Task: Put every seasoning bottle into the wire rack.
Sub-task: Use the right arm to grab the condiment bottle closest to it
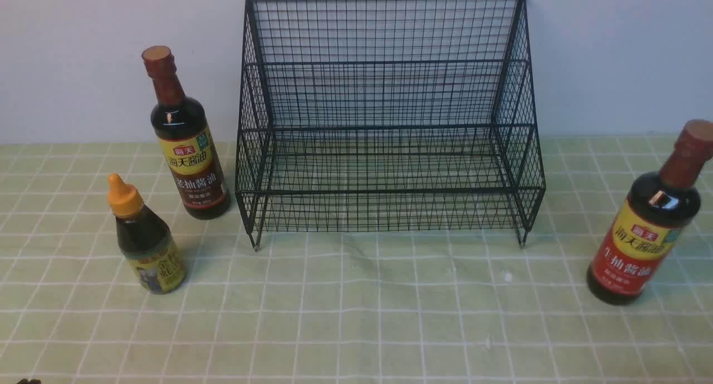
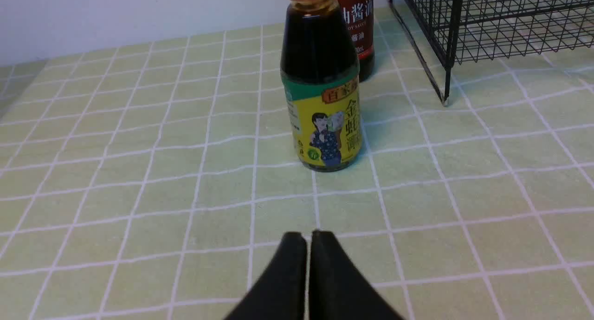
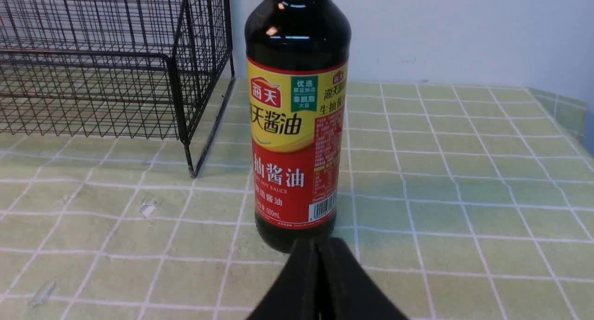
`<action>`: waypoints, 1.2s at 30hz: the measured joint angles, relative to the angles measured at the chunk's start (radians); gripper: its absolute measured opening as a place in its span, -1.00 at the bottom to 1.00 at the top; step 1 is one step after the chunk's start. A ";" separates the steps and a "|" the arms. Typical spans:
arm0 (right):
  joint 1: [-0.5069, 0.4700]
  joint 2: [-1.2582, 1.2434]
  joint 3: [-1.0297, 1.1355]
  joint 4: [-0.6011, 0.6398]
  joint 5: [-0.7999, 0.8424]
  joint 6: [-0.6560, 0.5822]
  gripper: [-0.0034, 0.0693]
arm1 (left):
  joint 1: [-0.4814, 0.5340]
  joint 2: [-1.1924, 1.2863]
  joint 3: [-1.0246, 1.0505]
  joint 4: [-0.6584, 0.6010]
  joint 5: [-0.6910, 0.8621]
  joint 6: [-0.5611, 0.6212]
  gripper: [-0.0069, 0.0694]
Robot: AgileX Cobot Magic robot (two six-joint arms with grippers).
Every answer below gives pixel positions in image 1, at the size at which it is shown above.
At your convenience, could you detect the dark soy sauce bottle brown label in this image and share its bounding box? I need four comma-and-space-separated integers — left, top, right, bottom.
141, 45, 231, 221

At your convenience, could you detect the small sauce bottle orange cap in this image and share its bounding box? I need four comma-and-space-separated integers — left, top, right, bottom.
107, 173, 188, 294

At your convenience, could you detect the soy sauce bottle red label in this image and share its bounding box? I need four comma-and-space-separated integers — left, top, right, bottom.
586, 119, 712, 305

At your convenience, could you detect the green checkered tablecloth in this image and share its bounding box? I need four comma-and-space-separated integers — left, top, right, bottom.
1, 136, 712, 383

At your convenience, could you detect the black wire mesh shelf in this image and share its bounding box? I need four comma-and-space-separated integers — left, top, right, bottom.
235, 0, 546, 250

